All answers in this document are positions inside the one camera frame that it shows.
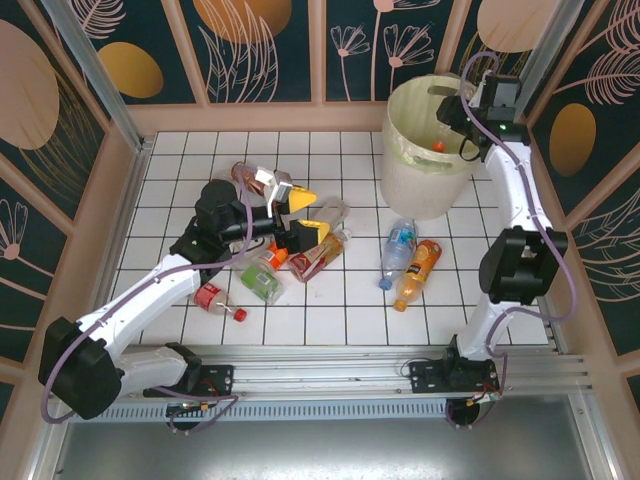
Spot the orange juice bottle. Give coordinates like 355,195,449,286
393,239,444,314

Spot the aluminium frame post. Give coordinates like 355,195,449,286
42,0,151,154
509,0,574,126

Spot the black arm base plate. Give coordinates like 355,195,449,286
143,364,236,399
408,359,501,396

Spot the milky white green-cap bottle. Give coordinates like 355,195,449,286
312,198,352,227

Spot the light blue label water bottle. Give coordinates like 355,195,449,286
378,218,419,291

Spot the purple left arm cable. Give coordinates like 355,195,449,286
40,172,251,435

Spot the perforated grey cable duct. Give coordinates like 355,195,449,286
67,402,451,422

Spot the orange label brown-cap bottle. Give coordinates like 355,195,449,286
257,242,292,274

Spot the translucent yellow bin liner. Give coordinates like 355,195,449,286
382,71,501,175

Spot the red label cola bottle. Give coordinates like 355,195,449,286
193,282,249,322

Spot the cream plastic waste bin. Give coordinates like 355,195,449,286
380,73,501,221

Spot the pale green label small bottle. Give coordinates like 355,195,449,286
233,238,271,266

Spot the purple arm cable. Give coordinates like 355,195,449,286
40,172,251,435
447,52,580,431

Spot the copper coloured plastic bottle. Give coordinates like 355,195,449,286
230,160,274,197

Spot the red label tea bottle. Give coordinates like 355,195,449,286
287,228,354,285

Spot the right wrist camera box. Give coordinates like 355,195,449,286
473,73,496,109

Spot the aluminium mounting rail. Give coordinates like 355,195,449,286
47,344,594,401

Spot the aluminium side rail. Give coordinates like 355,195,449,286
99,139,151,301
542,299,569,357

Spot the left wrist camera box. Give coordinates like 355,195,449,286
253,164,295,214

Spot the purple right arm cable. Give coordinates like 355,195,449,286
447,52,580,431

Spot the grey metal sheet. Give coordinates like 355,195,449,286
49,394,606,480

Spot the small circuit board with wires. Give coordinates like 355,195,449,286
164,399,221,417
464,389,502,407

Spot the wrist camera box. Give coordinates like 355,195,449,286
473,73,496,109
253,164,295,214

